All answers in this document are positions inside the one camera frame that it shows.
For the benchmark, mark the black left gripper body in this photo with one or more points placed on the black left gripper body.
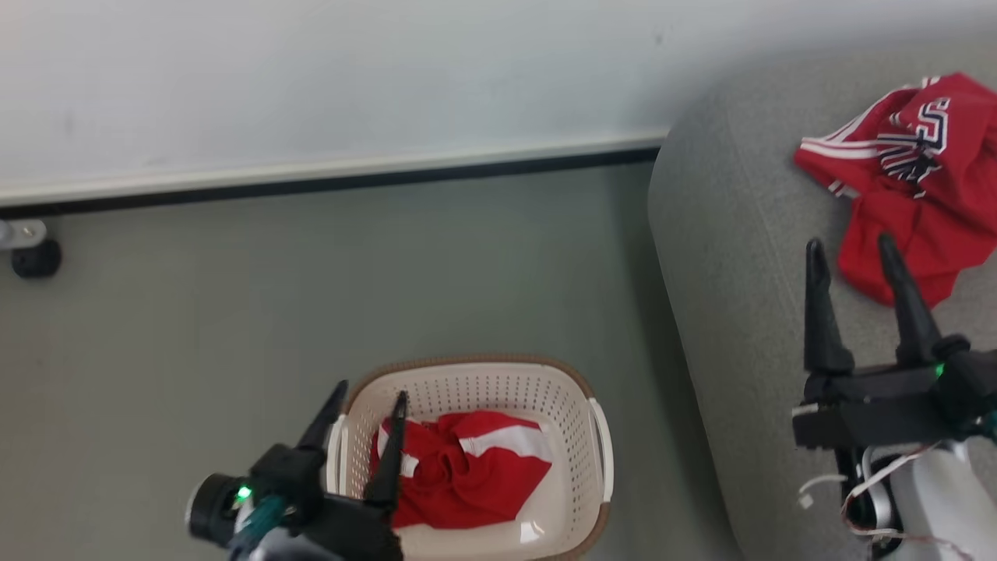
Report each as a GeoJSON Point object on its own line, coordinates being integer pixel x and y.
{"type": "Point", "coordinates": [350, 534]}

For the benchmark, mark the red garment with white band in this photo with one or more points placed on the red garment with white band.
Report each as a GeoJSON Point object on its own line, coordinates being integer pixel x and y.
{"type": "Point", "coordinates": [467, 483]}

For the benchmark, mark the red jersey with navy print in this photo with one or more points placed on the red jersey with navy print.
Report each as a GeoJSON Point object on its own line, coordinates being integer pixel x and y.
{"type": "Point", "coordinates": [958, 210]}

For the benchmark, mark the beige perforated plastic laundry basket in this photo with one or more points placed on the beige perforated plastic laundry basket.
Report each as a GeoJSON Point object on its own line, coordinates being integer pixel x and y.
{"type": "Point", "coordinates": [498, 389]}

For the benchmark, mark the white and black baseboard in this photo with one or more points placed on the white and black baseboard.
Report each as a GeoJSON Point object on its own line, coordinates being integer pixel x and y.
{"type": "Point", "coordinates": [311, 178]}

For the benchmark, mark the black caster with white bracket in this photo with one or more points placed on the black caster with white bracket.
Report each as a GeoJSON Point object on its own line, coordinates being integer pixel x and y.
{"type": "Point", "coordinates": [37, 259]}

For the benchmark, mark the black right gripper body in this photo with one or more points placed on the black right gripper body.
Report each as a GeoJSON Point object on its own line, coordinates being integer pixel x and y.
{"type": "Point", "coordinates": [896, 409]}

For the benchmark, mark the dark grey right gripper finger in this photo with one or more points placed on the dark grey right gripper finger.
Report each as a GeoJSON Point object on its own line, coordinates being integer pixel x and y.
{"type": "Point", "coordinates": [824, 335]}
{"type": "Point", "coordinates": [913, 327]}

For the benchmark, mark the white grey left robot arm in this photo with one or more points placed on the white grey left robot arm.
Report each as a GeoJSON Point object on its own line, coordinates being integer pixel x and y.
{"type": "Point", "coordinates": [269, 552]}

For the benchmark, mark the grey fabric sofa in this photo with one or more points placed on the grey fabric sofa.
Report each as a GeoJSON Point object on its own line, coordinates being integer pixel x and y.
{"type": "Point", "coordinates": [740, 273]}

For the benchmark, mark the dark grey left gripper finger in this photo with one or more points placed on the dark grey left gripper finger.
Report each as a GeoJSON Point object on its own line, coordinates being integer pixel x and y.
{"type": "Point", "coordinates": [325, 425]}
{"type": "Point", "coordinates": [389, 467]}

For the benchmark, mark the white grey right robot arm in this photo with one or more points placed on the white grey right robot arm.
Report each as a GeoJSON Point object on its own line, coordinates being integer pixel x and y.
{"type": "Point", "coordinates": [942, 499]}

